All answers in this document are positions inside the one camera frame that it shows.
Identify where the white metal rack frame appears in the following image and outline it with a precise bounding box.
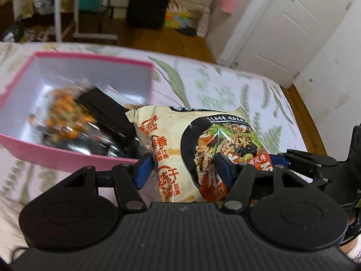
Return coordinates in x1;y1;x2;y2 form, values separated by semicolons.
53;0;119;44

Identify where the floral pink bedsheet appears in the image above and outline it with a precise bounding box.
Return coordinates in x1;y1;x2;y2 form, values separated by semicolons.
0;42;309;263

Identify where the white patterned bag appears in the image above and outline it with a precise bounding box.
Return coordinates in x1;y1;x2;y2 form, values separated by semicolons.
197;7;211;37

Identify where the black suitcase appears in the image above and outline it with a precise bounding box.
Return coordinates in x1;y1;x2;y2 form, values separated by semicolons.
127;0;175;30

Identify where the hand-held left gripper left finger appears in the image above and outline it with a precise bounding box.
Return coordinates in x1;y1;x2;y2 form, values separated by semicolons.
63;152;154;211

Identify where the colourful printed bag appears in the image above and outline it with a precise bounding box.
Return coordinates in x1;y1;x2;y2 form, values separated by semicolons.
164;0;202;30

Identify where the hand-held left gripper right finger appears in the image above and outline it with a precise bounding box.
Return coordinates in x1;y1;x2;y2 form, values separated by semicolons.
216;152;301;213

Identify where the pink cardboard box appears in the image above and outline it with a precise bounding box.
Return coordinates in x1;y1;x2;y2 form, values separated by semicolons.
0;51;155;173

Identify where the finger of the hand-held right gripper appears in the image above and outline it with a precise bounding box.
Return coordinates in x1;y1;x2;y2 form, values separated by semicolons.
302;173;330;189
268;148;339;175

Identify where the orange coated peanut snack bag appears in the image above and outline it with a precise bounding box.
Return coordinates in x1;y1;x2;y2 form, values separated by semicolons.
42;82;98;144

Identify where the crumpled silver bag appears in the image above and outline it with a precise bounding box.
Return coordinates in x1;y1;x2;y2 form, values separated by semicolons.
32;0;55;14

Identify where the dark round floor base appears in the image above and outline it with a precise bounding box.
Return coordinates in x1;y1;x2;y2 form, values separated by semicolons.
176;28;198;37

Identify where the long black snack packet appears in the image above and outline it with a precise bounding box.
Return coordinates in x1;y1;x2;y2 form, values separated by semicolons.
75;86;144;159

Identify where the wooden bed frame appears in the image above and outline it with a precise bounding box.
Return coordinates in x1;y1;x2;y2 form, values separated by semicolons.
282;83;320;156

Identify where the white door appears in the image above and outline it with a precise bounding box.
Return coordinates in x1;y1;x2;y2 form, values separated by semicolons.
217;0;353;88

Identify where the beige instant noodle packet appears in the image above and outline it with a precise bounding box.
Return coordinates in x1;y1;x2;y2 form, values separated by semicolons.
125;105;274;204

